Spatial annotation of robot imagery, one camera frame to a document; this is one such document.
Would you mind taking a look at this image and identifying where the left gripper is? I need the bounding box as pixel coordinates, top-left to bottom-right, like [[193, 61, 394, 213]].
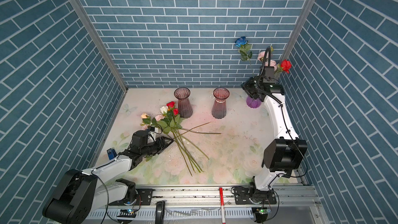
[[140, 136, 174, 157]]

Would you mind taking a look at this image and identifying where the purple blue gradient vase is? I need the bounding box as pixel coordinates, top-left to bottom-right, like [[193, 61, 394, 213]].
[[246, 96, 262, 109]]

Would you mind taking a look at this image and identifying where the pink carnation spray stem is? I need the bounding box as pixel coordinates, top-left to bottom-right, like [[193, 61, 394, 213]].
[[258, 46, 277, 71]]

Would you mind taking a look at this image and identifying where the white rose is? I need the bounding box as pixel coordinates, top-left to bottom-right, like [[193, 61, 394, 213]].
[[160, 106, 169, 115]]

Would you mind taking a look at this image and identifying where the red rose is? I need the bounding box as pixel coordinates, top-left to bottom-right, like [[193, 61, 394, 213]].
[[166, 101, 175, 109], [275, 60, 292, 74]]

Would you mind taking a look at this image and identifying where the pink glass vase with ribbon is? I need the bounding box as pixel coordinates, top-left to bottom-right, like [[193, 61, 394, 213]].
[[211, 88, 230, 119]]

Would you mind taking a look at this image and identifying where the blue rose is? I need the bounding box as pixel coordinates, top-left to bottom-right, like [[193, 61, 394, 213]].
[[235, 36, 253, 70]]

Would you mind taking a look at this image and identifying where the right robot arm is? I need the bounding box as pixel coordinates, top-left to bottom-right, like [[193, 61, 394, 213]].
[[231, 76, 307, 205]]

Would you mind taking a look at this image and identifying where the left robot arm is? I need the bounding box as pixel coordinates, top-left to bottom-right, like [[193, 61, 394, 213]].
[[42, 130, 174, 224]]

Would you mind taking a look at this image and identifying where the dark purple glass vase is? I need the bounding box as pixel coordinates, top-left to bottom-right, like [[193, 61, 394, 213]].
[[174, 87, 193, 119]]

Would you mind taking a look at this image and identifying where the pale pink bud spray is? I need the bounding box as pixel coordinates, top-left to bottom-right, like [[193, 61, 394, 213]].
[[141, 113, 165, 130]]

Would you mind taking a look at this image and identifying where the red carnation stem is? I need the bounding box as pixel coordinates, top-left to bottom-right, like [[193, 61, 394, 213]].
[[173, 108, 179, 116]]

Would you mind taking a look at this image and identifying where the blue black handheld device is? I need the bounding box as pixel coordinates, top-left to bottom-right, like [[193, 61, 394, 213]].
[[106, 148, 117, 160]]

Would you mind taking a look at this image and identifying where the red white marker pen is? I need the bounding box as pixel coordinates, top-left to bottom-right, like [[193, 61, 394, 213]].
[[219, 187, 226, 224]]

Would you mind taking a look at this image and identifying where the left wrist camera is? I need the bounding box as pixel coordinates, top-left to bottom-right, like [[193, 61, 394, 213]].
[[148, 126, 161, 134]]

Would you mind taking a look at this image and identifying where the aluminium mounting rail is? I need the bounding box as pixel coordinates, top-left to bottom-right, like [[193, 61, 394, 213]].
[[129, 185, 319, 207]]

